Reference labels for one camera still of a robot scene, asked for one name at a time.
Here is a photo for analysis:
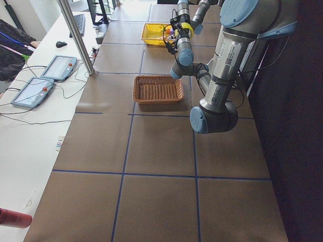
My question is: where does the yellow tape roll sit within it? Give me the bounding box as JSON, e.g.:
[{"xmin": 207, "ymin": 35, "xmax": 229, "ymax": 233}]
[{"xmin": 181, "ymin": 22, "xmax": 194, "ymax": 38}]

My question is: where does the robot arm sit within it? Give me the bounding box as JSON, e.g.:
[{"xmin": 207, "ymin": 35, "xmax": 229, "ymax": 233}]
[
  {"xmin": 177, "ymin": 0, "xmax": 211, "ymax": 35},
  {"xmin": 170, "ymin": 1, "xmax": 300, "ymax": 134}
]

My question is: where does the brown wicker basket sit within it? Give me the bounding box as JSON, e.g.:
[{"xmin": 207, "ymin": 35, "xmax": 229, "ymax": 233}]
[{"xmin": 133, "ymin": 75, "xmax": 184, "ymax": 104}]

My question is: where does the yellow plastic woven basket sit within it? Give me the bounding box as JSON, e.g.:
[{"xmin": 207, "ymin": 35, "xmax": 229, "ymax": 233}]
[{"xmin": 141, "ymin": 23, "xmax": 176, "ymax": 46}]

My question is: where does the far teach pendant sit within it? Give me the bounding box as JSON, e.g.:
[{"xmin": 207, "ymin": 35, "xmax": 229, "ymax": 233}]
[{"xmin": 40, "ymin": 55, "xmax": 77, "ymax": 81}]

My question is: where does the teach pendant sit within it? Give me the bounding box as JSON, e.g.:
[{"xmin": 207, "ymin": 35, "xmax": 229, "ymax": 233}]
[
  {"xmin": 40, "ymin": 55, "xmax": 77, "ymax": 81},
  {"xmin": 11, "ymin": 77, "xmax": 55, "ymax": 108}
]

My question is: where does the black monitor stand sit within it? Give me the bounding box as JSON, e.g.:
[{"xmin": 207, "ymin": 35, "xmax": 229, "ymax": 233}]
[{"xmin": 87, "ymin": 0, "xmax": 110, "ymax": 26}]

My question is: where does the black computer mouse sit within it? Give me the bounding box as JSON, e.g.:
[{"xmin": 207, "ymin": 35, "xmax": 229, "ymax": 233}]
[{"xmin": 56, "ymin": 41, "xmax": 67, "ymax": 48}]

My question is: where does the black keyboard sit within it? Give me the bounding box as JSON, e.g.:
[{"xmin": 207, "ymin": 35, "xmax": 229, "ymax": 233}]
[{"xmin": 74, "ymin": 14, "xmax": 86, "ymax": 37}]

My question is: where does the near teach pendant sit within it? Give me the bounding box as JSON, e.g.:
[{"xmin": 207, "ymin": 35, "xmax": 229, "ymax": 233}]
[{"xmin": 11, "ymin": 77, "xmax": 55, "ymax": 108}]

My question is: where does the red cylinder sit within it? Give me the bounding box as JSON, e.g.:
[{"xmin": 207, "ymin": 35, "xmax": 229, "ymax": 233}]
[{"xmin": 1, "ymin": 208, "xmax": 32, "ymax": 228}]

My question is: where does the black camera cable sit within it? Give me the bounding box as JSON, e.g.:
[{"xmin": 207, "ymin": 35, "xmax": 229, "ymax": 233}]
[{"xmin": 163, "ymin": 9, "xmax": 185, "ymax": 55}]

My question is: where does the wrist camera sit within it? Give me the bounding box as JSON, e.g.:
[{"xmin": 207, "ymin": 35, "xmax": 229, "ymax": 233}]
[{"xmin": 170, "ymin": 14, "xmax": 187, "ymax": 29}]

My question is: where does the aluminium camera post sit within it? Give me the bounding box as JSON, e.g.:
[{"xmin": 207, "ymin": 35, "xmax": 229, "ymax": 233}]
[{"xmin": 57, "ymin": 0, "xmax": 95, "ymax": 76}]

